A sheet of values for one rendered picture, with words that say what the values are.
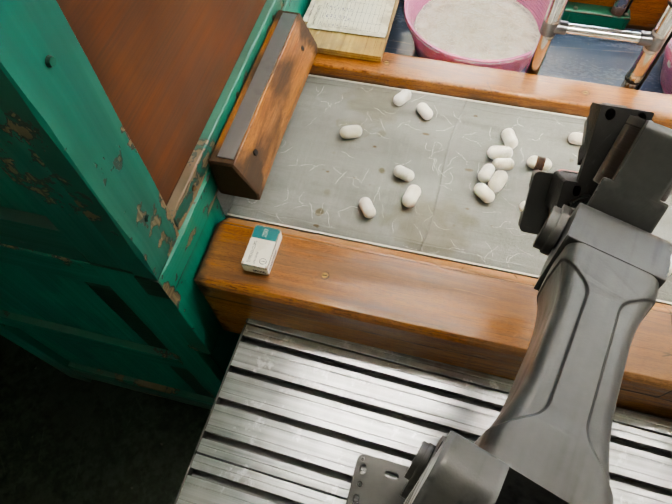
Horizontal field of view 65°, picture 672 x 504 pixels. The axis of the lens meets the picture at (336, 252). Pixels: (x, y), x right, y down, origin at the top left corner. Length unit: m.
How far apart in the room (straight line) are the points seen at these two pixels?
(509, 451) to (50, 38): 0.38
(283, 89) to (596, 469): 0.63
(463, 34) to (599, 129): 0.55
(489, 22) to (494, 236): 0.46
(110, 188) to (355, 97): 0.50
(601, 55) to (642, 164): 0.71
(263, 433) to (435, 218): 0.37
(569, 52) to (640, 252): 0.77
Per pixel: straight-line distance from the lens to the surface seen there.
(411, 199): 0.74
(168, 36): 0.60
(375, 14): 0.99
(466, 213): 0.77
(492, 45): 1.03
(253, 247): 0.68
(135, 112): 0.55
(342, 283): 0.67
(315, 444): 0.71
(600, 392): 0.32
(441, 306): 0.66
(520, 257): 0.75
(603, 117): 0.52
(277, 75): 0.77
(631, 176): 0.46
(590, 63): 1.14
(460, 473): 0.26
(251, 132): 0.70
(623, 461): 0.78
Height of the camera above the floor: 1.37
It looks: 61 degrees down
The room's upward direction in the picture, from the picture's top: 3 degrees counter-clockwise
